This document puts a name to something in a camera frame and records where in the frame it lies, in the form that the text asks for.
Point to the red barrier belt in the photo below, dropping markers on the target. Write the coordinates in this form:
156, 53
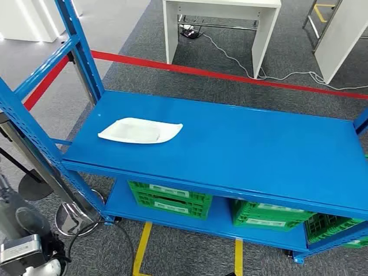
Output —
201, 72

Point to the blue metal shelf rack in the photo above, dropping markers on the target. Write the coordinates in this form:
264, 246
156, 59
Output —
230, 152

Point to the white desk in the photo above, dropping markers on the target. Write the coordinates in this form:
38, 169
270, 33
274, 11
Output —
218, 5

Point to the chrome stanchion post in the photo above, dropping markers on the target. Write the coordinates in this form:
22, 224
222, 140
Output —
86, 87
69, 219

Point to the steel frame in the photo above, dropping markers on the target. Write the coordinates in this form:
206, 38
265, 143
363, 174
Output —
317, 13

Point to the white platform block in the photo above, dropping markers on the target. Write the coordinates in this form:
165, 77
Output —
29, 19

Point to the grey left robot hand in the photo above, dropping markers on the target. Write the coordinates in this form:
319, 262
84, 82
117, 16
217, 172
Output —
26, 217

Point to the black power strip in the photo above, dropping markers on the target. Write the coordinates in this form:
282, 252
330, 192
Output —
191, 32

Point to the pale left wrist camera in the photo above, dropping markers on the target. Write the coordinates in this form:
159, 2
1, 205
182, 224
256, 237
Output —
19, 253

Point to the white curved plastic part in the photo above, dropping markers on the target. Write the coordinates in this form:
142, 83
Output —
138, 131

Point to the green plastic crate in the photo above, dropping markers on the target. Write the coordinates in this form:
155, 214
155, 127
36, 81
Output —
172, 204
325, 228
267, 219

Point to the white desk side panel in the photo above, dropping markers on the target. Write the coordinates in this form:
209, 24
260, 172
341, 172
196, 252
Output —
339, 34

